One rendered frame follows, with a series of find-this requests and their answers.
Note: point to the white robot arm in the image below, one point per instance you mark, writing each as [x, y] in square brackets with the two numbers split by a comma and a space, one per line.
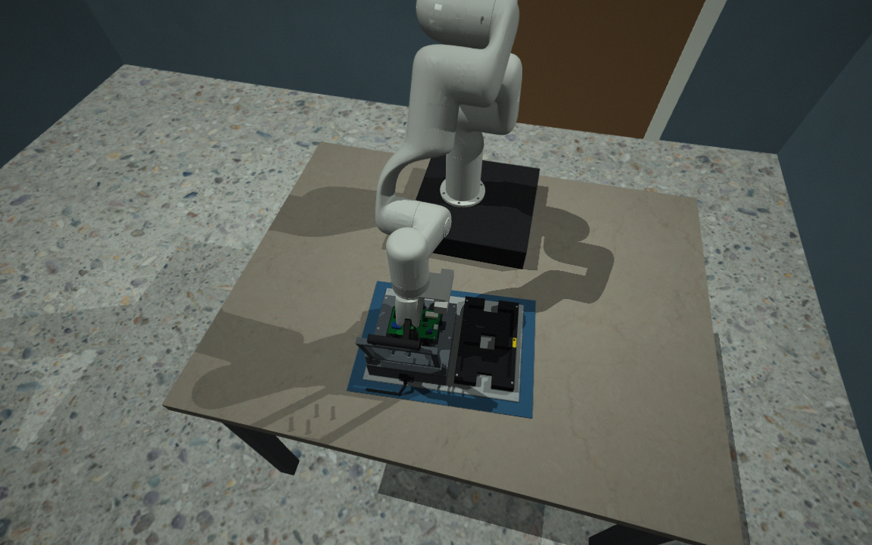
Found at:
[447, 81]

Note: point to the green circuit board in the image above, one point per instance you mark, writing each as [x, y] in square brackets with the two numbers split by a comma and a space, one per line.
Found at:
[428, 326]

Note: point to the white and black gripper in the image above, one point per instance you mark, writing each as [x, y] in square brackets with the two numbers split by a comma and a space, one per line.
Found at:
[408, 313]

